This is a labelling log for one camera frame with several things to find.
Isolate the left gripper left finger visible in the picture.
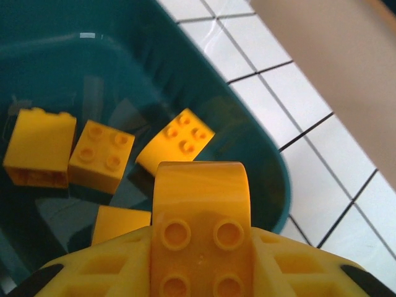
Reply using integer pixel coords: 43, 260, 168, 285
14, 225, 154, 297

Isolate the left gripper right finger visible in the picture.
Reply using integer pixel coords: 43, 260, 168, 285
250, 227, 390, 297

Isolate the yellow lego brick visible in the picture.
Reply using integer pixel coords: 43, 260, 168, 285
2, 107, 77, 189
67, 119, 136, 196
92, 204, 152, 246
149, 160, 254, 297
135, 107, 216, 177

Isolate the teal plastic bin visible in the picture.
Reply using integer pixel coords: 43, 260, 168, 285
0, 0, 293, 279

